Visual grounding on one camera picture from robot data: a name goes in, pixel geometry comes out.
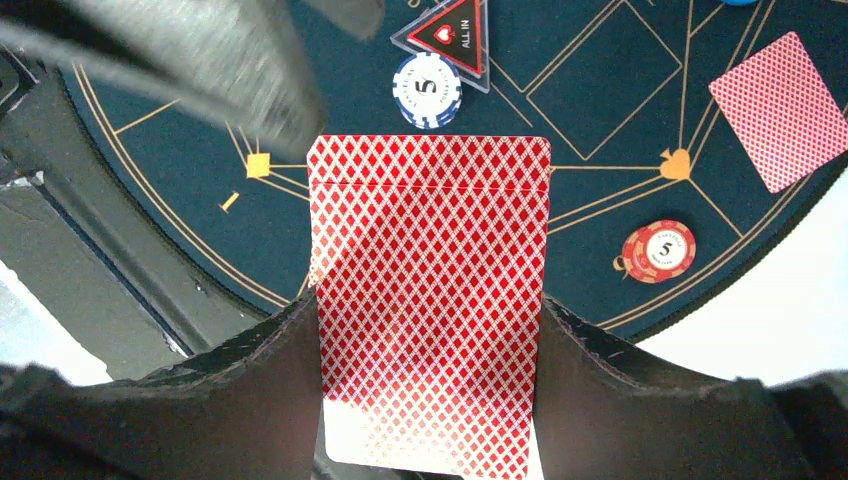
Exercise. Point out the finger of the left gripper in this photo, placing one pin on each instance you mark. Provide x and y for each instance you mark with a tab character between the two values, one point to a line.
239	63

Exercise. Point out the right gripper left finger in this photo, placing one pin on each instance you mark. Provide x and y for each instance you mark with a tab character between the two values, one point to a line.
248	409

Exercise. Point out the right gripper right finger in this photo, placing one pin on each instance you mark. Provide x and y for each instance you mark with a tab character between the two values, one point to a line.
606	409

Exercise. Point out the pink playing card deck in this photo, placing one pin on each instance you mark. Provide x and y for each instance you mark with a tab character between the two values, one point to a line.
428	257

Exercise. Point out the pink dealt card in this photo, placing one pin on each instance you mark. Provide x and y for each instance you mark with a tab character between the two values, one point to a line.
781	111

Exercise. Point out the blue small blind button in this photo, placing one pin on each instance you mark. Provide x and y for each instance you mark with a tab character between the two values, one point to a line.
739	2

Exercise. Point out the blue white chip stack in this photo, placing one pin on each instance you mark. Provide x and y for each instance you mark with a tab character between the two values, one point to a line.
427	89

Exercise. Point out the triangular all in marker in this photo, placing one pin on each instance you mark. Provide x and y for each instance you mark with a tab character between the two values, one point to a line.
456	30

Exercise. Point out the round dark poker mat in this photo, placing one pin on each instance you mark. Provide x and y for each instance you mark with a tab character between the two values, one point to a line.
619	89

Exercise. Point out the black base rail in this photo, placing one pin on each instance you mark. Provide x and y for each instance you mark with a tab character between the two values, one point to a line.
90	286

